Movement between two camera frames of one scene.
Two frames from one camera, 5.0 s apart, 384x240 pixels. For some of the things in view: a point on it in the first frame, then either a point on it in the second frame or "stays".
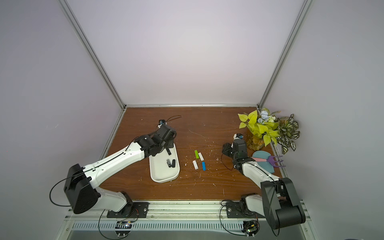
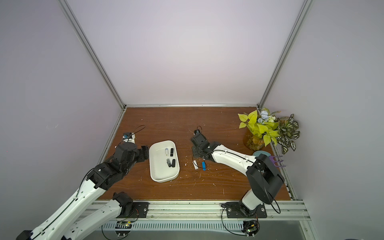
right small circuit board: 250,227 stays
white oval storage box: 164,168 stays
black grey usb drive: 169,163 stays
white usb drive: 195,164 stays
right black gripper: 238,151 to 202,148
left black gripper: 171,142 to 143,153
